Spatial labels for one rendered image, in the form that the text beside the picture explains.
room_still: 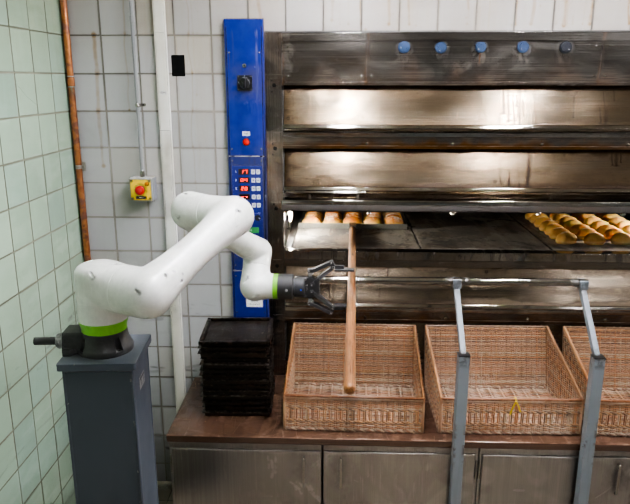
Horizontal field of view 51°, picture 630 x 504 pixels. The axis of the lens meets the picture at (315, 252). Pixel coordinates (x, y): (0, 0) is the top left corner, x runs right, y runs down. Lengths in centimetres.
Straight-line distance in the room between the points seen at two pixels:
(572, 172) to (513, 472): 125
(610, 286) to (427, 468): 116
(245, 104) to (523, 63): 115
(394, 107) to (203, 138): 82
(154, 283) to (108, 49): 149
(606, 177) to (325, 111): 122
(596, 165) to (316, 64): 125
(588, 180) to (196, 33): 174
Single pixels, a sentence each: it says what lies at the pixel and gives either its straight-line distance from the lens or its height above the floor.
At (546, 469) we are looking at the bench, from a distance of 281.
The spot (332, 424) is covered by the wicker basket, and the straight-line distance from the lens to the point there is 267.
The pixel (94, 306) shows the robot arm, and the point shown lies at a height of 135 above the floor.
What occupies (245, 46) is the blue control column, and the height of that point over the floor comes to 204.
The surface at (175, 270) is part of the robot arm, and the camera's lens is 174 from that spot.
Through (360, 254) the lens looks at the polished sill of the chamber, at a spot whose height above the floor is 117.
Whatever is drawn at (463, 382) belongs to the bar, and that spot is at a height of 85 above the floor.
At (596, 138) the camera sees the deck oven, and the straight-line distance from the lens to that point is 302.
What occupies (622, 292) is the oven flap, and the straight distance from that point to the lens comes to 321.
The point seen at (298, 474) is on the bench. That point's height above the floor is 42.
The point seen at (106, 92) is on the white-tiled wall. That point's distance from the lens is 298.
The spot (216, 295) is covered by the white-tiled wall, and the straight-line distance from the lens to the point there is 302.
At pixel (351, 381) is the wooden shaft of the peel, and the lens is 165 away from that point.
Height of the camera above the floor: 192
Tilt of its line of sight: 15 degrees down
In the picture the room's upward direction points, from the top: straight up
